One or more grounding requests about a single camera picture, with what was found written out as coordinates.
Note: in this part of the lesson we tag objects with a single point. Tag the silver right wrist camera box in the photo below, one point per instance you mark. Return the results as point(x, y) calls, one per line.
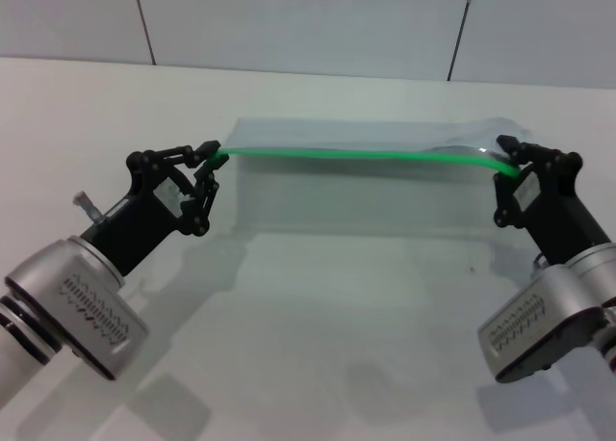
point(534, 320)

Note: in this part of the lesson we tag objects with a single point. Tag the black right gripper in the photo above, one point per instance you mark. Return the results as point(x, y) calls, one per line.
point(558, 219)

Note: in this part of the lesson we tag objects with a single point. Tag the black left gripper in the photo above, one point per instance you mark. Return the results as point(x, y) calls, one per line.
point(139, 210)

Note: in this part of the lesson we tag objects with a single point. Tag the transparent green-zip document bag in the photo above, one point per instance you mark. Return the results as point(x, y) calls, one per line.
point(361, 154)

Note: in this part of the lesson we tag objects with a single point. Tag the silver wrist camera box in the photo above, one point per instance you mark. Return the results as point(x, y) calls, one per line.
point(82, 296)
point(534, 320)

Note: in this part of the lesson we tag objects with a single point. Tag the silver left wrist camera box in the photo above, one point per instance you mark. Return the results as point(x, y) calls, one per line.
point(82, 296)

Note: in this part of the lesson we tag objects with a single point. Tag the silver peg on left gripper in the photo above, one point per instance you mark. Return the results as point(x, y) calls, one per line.
point(86, 207)

